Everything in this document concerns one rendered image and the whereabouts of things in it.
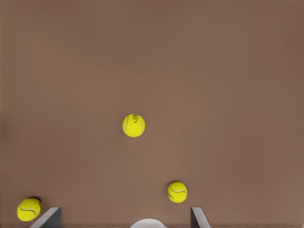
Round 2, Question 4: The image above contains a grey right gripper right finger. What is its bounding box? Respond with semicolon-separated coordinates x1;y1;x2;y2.
190;206;211;228

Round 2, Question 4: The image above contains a white rounded tube end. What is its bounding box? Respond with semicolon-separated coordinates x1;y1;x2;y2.
130;218;168;228

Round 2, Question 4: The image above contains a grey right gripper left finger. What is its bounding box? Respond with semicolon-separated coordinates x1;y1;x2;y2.
30;207;62;228

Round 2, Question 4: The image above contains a yellow tennis ball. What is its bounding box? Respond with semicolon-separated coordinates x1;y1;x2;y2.
122;114;146;138
167;180;188;204
16;197;43;222

